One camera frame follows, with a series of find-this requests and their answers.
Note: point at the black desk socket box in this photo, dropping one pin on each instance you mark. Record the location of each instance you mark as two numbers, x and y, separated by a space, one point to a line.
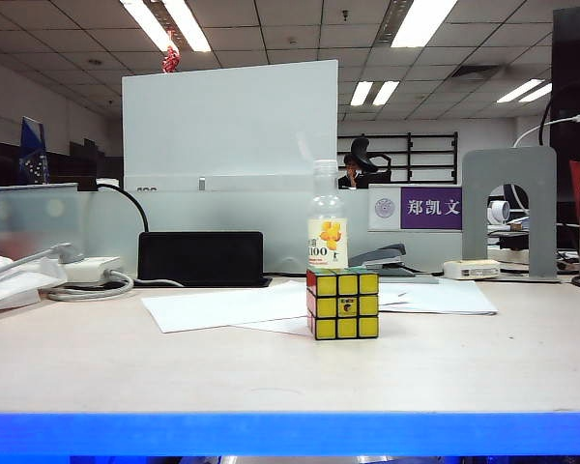
200 258

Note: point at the blue crystal trophy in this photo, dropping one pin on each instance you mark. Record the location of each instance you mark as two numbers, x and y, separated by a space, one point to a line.
31 142

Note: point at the grey stapler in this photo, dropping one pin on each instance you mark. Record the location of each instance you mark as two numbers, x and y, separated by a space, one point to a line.
382 256

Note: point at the red hanging ornament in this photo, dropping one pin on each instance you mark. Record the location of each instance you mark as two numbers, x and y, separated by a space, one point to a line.
170 60

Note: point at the large white paper sheet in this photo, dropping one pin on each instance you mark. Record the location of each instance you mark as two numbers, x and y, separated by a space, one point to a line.
222 307

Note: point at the black wall shelf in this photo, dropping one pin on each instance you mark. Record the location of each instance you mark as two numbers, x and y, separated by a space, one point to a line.
411 145

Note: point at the seated person dark clothes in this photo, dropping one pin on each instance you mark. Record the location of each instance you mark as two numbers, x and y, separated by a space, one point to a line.
350 181

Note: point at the black office chair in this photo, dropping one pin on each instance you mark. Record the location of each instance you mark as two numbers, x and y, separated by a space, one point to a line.
361 146

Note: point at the grey power plug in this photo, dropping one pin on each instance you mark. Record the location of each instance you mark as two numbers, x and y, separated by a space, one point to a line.
70 252

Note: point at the small white device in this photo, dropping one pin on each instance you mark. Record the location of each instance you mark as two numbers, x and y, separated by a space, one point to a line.
471 270

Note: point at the fluorescent ceiling light panel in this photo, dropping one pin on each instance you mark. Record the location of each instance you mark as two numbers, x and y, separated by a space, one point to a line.
385 94
423 21
536 93
519 92
188 24
147 21
361 94

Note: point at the white desk fan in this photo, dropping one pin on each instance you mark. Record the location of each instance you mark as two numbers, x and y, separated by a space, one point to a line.
499 212

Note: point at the purple and white name plate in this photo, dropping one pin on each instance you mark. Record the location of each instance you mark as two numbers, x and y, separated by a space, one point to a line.
430 208

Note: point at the white printed plastic bag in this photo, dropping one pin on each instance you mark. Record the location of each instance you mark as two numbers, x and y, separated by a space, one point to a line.
9 292

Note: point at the dark ceiling air vent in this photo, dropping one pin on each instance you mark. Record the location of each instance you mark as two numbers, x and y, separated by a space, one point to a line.
478 72

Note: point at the frosted glass desk partition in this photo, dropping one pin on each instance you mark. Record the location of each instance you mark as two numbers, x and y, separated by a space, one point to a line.
285 227

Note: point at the clear plastic drink bottle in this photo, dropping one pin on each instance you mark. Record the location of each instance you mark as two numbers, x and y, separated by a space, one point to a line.
327 241

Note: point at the white frosted board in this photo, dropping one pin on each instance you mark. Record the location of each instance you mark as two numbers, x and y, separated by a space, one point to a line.
227 123

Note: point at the colourful Rubik's cube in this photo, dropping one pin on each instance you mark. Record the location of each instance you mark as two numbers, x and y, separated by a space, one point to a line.
348 309

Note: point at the white paper stack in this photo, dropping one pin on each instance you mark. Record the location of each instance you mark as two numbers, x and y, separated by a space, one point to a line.
449 299

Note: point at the white power strip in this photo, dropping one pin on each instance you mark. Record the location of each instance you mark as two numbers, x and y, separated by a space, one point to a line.
96 267

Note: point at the grey flat metal plate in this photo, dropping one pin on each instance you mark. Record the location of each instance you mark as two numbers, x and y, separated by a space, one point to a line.
418 279

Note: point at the grey metal arched bookend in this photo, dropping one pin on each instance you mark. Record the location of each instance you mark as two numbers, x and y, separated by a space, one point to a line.
473 218

